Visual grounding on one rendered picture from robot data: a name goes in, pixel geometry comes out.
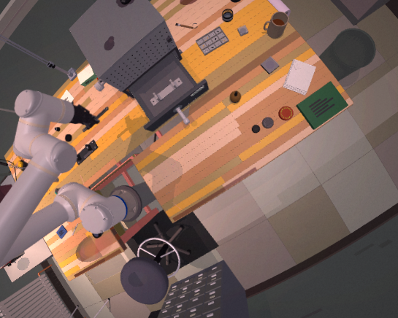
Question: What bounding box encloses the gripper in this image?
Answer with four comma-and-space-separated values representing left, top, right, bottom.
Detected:
72, 104, 110, 133

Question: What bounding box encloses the black clamp tool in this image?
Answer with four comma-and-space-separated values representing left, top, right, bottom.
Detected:
75, 139, 99, 166

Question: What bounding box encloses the white spanner cradle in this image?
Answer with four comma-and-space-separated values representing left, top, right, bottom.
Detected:
149, 78, 183, 107

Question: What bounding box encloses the dark grey cabinet drawer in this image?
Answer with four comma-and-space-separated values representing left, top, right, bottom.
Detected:
123, 54, 210, 132

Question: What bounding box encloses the grey tool cabinet body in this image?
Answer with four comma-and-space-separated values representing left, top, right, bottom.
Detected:
69, 0, 183, 98

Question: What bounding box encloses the silver lock knob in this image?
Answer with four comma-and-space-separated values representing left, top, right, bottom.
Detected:
175, 104, 191, 126

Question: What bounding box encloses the grey compartment tray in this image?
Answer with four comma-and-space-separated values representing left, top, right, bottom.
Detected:
195, 26, 230, 56

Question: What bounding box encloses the grey small-drawer cabinet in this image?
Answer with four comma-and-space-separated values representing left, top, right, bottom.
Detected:
156, 260, 250, 318

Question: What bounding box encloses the green and white box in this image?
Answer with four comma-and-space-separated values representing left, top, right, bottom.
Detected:
76, 64, 98, 88

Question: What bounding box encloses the grey lamp boom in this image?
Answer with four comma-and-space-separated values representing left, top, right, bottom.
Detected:
0, 27, 78, 82

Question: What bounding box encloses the black floor mat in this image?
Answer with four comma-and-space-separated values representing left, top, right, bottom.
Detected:
125, 210, 220, 270

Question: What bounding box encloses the white sheet with circle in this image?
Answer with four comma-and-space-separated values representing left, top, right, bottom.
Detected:
1, 238, 54, 284

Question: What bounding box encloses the grey round stool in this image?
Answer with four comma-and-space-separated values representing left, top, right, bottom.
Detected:
120, 223, 191, 306

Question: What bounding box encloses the grey square block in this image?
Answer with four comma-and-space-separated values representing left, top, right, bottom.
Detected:
260, 56, 281, 75

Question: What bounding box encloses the grey ribbed radiator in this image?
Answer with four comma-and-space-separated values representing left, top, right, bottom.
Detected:
0, 273, 74, 318

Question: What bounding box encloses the red round tin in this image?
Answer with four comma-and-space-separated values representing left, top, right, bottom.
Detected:
278, 105, 294, 122

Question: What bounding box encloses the beige mug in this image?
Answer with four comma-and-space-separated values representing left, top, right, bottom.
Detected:
262, 11, 290, 39

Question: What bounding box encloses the white notepad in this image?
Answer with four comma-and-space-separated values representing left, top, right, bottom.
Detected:
282, 58, 317, 97

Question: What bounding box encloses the white paper roll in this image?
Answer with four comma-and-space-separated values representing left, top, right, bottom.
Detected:
270, 0, 291, 17

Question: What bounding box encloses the green book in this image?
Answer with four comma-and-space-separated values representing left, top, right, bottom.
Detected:
296, 81, 349, 131

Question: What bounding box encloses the dark green waste bin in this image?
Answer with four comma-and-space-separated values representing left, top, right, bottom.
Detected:
330, 27, 377, 73

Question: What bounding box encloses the red metal frame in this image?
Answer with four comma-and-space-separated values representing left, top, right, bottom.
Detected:
91, 131, 164, 244

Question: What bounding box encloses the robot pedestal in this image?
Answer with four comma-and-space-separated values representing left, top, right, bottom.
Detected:
112, 185, 143, 222

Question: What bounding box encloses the yellow hand tool with cable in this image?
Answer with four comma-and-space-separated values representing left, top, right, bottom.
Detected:
0, 158, 29, 182

